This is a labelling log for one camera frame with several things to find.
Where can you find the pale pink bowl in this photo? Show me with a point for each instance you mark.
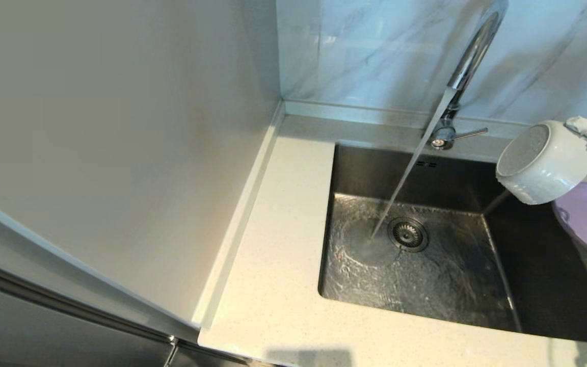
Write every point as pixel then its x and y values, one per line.
pixel 558 168

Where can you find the stainless steel sink basin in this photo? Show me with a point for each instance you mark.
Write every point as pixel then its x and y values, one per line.
pixel 426 290

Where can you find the chrome gooseneck faucet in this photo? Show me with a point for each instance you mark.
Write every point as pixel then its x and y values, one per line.
pixel 472 56

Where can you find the clear running water stream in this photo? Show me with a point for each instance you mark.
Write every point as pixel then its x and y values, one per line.
pixel 408 176

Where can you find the round metal drain strainer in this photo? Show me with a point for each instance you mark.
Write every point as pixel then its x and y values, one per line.
pixel 407 235

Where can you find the white tall cabinet side panel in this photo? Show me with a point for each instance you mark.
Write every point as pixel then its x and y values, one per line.
pixel 95 127

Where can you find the stainless steel appliance door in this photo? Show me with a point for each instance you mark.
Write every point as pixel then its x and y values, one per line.
pixel 18 326

